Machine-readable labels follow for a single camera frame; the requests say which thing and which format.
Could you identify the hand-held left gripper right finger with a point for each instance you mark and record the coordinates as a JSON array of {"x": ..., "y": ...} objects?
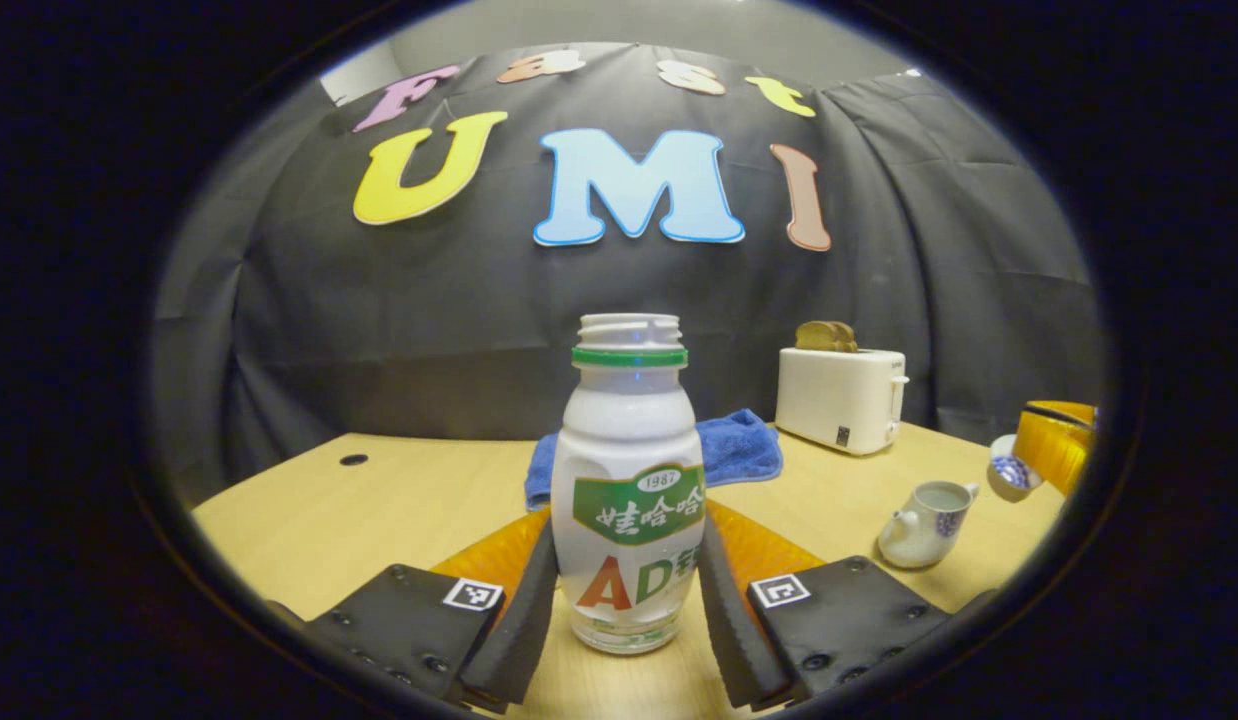
[{"x": 724, "y": 620}]

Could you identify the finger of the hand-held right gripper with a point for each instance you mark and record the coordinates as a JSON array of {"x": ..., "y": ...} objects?
[{"x": 1054, "y": 445}]

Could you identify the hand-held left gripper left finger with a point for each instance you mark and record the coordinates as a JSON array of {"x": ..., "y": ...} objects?
[{"x": 524, "y": 620}]

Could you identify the white blue-patterned teacup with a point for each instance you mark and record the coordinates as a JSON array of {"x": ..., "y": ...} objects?
[{"x": 919, "y": 530}]

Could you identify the white water bottle green label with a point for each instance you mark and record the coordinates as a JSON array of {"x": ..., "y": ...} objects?
[{"x": 629, "y": 440}]

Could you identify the blue towel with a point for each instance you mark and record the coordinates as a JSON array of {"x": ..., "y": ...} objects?
[{"x": 744, "y": 450}]

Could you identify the white toaster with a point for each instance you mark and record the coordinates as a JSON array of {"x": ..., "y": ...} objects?
[{"x": 839, "y": 400}]

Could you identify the brown toast slice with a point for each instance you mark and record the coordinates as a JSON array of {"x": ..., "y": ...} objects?
[
  {"x": 814, "y": 336},
  {"x": 847, "y": 340}
]

